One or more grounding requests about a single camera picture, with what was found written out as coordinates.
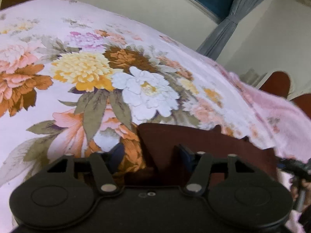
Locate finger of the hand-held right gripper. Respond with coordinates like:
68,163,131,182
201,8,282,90
277,157,295,170

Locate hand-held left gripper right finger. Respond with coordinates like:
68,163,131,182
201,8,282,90
177,144,256,197

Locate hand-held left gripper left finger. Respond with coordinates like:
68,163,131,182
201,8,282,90
46,143,125,196

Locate maroon long-sleeved sweater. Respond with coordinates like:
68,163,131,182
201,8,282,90
124,123,279,188

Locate pink blanket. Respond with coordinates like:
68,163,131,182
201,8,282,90
228,71,311,163

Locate red and white headboard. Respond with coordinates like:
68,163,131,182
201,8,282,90
258,71,311,122

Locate grey curtain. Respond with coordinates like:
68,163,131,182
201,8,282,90
196,0,283,61

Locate pink floral bed sheet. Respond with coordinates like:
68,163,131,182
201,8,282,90
0,0,280,233

